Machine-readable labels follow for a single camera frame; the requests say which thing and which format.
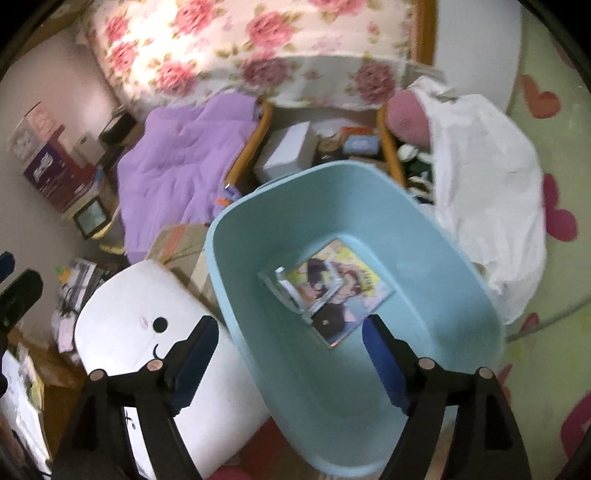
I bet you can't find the white plastic bag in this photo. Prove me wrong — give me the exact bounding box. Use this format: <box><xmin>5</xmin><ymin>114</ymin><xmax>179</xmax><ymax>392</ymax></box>
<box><xmin>406</xmin><ymin>76</ymin><xmax>548</xmax><ymax>326</ymax></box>

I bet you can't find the purple and white box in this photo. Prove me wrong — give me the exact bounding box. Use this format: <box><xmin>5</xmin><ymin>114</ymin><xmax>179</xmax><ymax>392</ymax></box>
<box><xmin>6</xmin><ymin>102</ymin><xmax>93</xmax><ymax>214</ymax></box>

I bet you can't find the floral rose bedspread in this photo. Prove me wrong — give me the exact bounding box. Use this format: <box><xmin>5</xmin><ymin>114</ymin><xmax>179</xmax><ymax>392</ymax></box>
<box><xmin>78</xmin><ymin>0</ymin><xmax>416</xmax><ymax>112</ymax></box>

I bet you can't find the pink plush toy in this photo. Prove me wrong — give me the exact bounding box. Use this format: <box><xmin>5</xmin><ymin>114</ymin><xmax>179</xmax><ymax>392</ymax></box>
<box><xmin>386</xmin><ymin>89</ymin><xmax>433</xmax><ymax>148</ymax></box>

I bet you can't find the small framed mirror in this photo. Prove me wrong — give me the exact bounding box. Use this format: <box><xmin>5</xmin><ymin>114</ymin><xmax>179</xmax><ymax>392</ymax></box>
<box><xmin>74</xmin><ymin>198</ymin><xmax>114</xmax><ymax>241</ymax></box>

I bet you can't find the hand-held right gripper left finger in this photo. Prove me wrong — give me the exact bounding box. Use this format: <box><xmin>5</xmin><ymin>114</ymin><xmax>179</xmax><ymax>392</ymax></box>
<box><xmin>52</xmin><ymin>315</ymin><xmax>219</xmax><ymax>480</ymax></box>

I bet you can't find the clear acrylic picture stand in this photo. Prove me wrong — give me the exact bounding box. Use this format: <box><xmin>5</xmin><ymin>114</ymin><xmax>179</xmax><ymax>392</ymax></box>
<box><xmin>258</xmin><ymin>238</ymin><xmax>396</xmax><ymax>349</ymax></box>

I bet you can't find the white cardboard box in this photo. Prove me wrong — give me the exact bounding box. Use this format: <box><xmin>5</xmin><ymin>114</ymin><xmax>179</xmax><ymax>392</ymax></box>
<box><xmin>253</xmin><ymin>121</ymin><xmax>312</xmax><ymax>184</ymax></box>

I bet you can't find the white plush pillow with face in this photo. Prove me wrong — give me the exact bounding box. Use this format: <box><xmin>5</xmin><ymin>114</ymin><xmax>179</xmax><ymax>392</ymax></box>
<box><xmin>74</xmin><ymin>259</ymin><xmax>271</xmax><ymax>479</ymax></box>

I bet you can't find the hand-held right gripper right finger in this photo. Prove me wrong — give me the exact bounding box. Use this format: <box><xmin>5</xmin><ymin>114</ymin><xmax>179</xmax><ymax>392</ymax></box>
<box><xmin>361</xmin><ymin>315</ymin><xmax>533</xmax><ymax>480</ymax></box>

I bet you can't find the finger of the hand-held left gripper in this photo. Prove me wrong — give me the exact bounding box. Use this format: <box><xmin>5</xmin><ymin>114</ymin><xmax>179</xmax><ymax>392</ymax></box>
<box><xmin>0</xmin><ymin>252</ymin><xmax>44</xmax><ymax>340</ymax></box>

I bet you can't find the black box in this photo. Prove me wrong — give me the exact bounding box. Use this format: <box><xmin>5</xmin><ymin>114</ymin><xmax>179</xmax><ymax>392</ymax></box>
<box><xmin>99</xmin><ymin>111</ymin><xmax>137</xmax><ymax>145</ymax></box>

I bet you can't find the purple quilted blanket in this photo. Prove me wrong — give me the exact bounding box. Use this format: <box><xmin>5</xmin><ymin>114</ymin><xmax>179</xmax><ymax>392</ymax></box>
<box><xmin>116</xmin><ymin>90</ymin><xmax>259</xmax><ymax>265</ymax></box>

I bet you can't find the light blue plastic basin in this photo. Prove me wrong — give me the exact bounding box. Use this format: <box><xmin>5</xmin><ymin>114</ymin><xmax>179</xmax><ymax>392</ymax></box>
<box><xmin>204</xmin><ymin>161</ymin><xmax>507</xmax><ymax>476</ymax></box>

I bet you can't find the heart print mat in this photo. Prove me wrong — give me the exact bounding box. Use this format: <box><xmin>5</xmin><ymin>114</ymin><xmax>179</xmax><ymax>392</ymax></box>
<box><xmin>434</xmin><ymin>28</ymin><xmax>591</xmax><ymax>472</ymax></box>

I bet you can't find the pile of papers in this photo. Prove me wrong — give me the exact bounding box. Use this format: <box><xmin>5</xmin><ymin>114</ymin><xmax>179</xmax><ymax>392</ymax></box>
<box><xmin>50</xmin><ymin>258</ymin><xmax>110</xmax><ymax>356</ymax></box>

